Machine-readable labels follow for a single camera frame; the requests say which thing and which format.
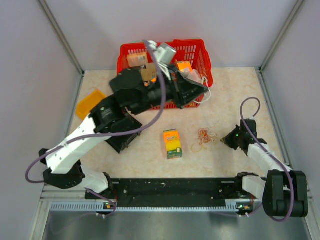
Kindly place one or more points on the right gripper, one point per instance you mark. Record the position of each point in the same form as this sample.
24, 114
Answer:
227, 139

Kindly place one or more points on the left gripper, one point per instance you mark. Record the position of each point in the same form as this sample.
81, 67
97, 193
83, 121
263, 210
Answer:
183, 92

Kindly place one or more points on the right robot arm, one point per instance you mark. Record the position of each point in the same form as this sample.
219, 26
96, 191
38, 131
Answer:
270, 170

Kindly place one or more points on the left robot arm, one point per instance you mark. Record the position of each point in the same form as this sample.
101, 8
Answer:
113, 120

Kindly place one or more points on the clear packet in basket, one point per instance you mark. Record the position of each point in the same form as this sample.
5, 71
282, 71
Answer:
195, 76

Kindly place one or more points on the orange sponge pack in basket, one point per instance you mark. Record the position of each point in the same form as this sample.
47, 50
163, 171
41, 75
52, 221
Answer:
184, 66

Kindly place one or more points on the red plastic shopping basket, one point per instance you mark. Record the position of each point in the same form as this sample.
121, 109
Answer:
195, 62

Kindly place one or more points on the brown cardboard box in basket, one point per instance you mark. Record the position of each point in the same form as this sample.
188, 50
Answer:
148, 72

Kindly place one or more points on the sponge daddy package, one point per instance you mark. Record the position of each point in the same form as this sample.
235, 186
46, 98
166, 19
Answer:
173, 144

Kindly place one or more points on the orange box in basket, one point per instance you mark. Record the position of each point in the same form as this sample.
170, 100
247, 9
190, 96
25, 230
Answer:
137, 59

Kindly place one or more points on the black plastic bin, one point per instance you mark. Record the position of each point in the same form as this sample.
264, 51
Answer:
128, 123

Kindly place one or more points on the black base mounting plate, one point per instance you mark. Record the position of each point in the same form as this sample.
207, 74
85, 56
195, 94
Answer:
175, 192

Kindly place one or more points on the yellow plastic bin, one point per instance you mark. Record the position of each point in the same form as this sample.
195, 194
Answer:
85, 106

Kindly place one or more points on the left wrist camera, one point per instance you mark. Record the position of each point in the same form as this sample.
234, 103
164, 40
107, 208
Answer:
164, 54

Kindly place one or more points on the aluminium frame rail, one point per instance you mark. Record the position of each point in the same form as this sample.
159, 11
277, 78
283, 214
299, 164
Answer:
79, 199

